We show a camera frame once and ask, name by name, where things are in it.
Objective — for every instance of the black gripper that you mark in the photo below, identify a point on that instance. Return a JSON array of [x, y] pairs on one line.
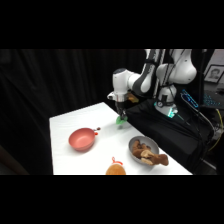
[[121, 106]]

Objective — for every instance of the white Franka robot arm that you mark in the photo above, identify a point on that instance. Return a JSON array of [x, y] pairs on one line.
[[121, 81]]

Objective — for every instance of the grey metal bowl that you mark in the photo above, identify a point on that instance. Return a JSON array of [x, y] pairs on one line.
[[151, 143]]

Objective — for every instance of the pink bowl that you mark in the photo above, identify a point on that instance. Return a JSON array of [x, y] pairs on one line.
[[81, 139]]

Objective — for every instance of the small red cherry toy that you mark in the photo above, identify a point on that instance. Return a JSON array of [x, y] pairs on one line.
[[96, 133]]

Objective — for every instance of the brown plush toy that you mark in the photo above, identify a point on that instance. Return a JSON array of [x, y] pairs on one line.
[[146, 154]]

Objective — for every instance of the black robot stand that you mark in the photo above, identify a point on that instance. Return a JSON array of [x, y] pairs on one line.
[[166, 133]]

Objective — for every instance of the small green light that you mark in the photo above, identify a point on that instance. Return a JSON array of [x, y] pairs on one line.
[[172, 113]]

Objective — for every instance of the orange plush toy red loop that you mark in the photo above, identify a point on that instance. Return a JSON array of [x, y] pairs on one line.
[[115, 169]]

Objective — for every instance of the blue lit device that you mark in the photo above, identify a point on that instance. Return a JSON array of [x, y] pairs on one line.
[[189, 99]]

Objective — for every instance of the black curtain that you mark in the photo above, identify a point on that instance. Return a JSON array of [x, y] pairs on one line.
[[36, 106]]

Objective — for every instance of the backlit keyboard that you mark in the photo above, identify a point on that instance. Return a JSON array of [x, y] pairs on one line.
[[212, 100]]

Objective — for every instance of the framed portrait picture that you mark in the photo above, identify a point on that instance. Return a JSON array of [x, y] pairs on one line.
[[214, 74]]

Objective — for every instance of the tan wrist camera box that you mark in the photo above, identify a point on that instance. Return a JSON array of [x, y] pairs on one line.
[[133, 98]]

